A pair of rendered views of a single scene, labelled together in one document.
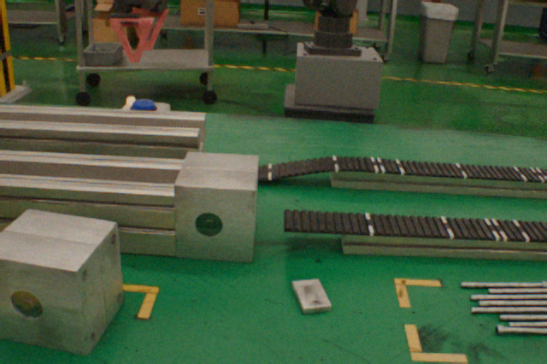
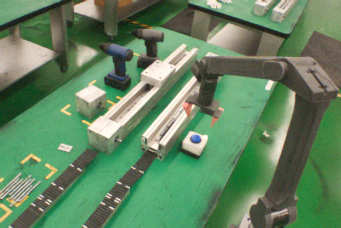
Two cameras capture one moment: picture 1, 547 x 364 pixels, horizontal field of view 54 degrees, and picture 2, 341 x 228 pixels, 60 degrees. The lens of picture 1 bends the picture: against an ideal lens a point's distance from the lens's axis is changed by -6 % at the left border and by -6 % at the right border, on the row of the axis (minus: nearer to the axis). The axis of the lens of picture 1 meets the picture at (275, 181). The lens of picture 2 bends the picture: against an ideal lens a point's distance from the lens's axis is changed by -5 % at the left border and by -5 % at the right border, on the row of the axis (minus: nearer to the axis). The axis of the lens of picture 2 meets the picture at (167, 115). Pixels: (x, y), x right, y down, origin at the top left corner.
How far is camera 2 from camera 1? 144 cm
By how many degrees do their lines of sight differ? 90
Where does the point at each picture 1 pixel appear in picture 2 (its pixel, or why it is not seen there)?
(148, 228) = not seen: hidden behind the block
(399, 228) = (67, 173)
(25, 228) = (97, 91)
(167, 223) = not seen: hidden behind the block
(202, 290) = (84, 132)
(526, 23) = not seen: outside the picture
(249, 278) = (82, 142)
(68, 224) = (94, 96)
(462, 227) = (52, 189)
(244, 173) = (98, 130)
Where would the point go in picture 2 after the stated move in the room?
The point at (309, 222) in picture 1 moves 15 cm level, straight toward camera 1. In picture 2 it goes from (87, 155) to (59, 137)
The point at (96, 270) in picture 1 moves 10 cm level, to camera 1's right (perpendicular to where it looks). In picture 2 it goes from (80, 101) to (65, 113)
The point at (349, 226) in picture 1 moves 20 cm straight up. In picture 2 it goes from (78, 162) to (73, 121)
